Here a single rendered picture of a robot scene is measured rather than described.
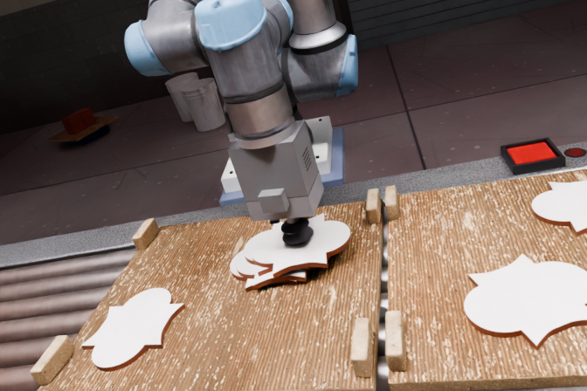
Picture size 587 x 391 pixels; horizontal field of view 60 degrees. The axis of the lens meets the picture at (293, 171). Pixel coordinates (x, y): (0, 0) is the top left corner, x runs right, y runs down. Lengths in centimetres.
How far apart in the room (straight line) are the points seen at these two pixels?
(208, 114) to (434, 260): 368
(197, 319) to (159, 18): 39
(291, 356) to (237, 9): 37
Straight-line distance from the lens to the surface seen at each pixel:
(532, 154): 89
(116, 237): 101
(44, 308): 92
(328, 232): 69
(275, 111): 57
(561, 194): 76
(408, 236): 71
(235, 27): 55
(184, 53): 68
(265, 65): 56
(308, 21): 98
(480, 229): 71
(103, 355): 70
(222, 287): 72
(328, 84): 101
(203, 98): 419
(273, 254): 68
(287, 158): 59
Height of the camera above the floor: 135
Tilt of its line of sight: 26 degrees down
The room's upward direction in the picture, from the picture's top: 16 degrees counter-clockwise
